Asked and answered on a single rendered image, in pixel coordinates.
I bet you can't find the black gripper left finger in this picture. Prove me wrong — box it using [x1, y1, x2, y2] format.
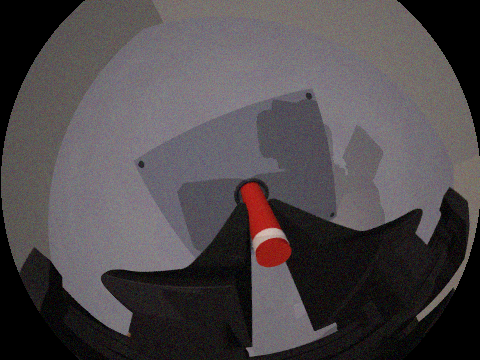
[100, 203, 253, 348]

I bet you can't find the grey sloped panel with hole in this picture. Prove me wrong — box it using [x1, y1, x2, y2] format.
[133, 88, 337, 259]

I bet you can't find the red peg with white band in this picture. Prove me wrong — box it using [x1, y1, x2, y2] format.
[240, 183, 292, 268]

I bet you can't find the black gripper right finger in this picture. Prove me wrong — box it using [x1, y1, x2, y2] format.
[268, 199, 423, 331]

